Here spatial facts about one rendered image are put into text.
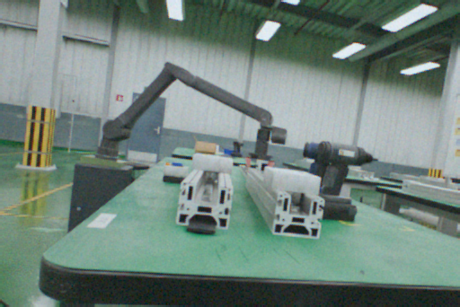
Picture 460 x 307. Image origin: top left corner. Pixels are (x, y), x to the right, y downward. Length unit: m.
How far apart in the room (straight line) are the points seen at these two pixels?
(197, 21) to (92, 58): 3.35
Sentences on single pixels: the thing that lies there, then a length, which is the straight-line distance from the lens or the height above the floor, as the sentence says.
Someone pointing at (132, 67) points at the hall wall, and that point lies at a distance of 12.84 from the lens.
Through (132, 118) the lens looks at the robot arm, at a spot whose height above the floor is 1.00.
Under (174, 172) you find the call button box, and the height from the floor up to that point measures 0.82.
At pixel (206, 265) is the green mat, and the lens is 0.53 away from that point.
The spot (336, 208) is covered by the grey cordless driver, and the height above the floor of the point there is 0.81.
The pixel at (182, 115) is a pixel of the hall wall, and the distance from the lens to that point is 12.61.
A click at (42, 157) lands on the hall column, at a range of 7.83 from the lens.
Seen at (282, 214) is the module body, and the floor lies 0.82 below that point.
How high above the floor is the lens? 0.95
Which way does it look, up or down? 4 degrees down
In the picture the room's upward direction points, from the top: 9 degrees clockwise
